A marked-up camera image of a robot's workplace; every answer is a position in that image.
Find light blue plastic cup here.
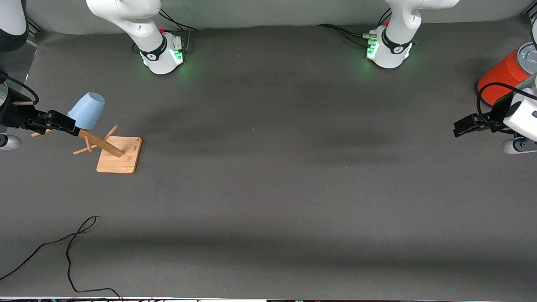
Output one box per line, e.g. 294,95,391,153
67,92,106,130

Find wooden cup rack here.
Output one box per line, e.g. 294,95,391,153
31,125,143,174

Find orange cylindrical can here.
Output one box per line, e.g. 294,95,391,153
477,42,537,107

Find dark grey table mat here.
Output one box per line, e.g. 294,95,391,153
0,16,537,299

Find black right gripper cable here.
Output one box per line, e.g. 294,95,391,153
0,71,40,106

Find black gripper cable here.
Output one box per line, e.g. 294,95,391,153
0,71,40,106
476,82,537,129

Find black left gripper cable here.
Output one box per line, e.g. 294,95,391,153
476,82,537,129

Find loose thin black cable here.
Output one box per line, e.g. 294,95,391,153
0,216,123,301

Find black right arm base cables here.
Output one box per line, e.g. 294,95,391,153
158,8,198,53

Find black arm base cables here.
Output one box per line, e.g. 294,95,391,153
158,8,198,53
316,8,392,47

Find black left arm base cables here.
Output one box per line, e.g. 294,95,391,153
316,8,392,47

